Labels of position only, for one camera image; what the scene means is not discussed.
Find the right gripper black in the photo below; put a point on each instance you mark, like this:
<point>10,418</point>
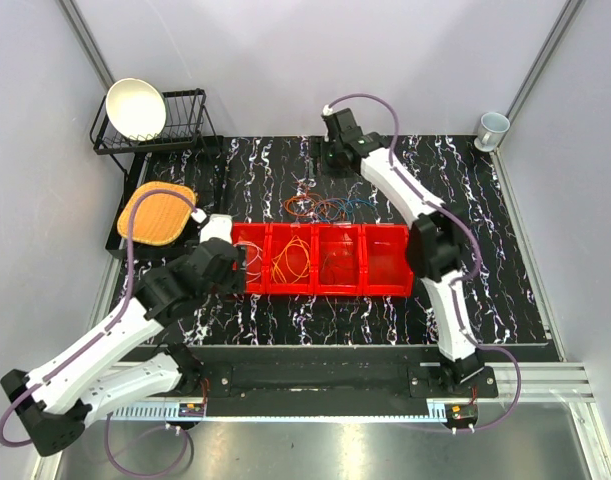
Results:
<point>341,173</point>

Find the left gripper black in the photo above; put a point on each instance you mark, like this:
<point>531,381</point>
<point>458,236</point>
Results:
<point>235,278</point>

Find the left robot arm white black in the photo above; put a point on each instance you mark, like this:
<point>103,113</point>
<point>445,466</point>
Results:
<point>59,400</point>

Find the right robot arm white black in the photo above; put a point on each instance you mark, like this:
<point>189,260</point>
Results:
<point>441,250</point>

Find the orange woven pad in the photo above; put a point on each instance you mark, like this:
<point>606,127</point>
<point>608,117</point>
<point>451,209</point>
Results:
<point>161,218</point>

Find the black marbled mat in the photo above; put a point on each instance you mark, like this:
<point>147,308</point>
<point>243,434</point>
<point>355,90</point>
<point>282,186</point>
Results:
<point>251,179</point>

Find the black tray under pad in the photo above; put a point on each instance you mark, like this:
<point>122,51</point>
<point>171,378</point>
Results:
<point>115,245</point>

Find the pale blue mug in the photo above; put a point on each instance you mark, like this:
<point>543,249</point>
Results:
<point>491,130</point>

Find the white bowl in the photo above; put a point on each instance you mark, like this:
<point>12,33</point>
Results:
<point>136,109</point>

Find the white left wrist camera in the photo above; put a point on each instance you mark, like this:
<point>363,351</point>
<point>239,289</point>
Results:
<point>214,226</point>

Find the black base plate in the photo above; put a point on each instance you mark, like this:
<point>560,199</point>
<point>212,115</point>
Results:
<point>332,383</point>

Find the black wire dish rack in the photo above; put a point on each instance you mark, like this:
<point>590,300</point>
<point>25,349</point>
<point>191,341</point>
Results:
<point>188,125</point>

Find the aluminium frame rail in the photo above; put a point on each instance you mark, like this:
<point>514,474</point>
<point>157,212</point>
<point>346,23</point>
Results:
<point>545,380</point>

